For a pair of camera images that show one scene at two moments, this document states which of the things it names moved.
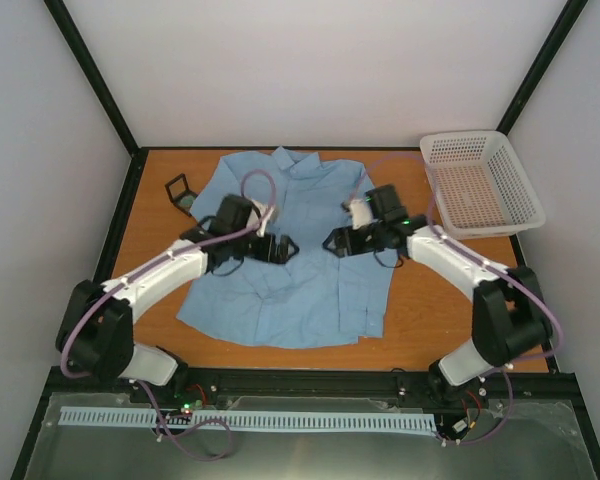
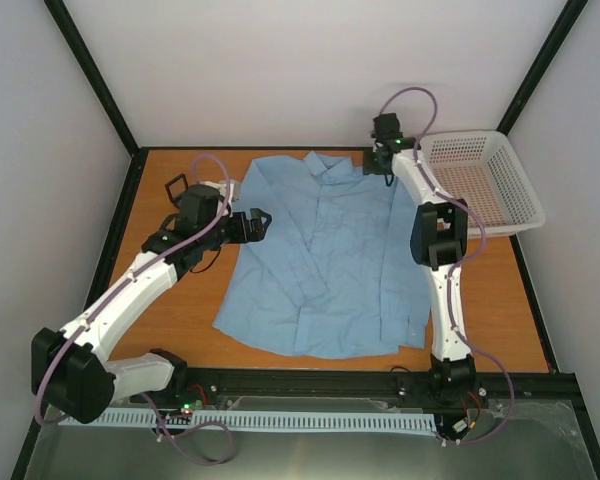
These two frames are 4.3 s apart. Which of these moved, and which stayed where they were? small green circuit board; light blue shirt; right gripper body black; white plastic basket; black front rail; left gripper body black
Moved: left gripper body black; right gripper body black; light blue shirt
Stayed: white plastic basket; black front rail; small green circuit board
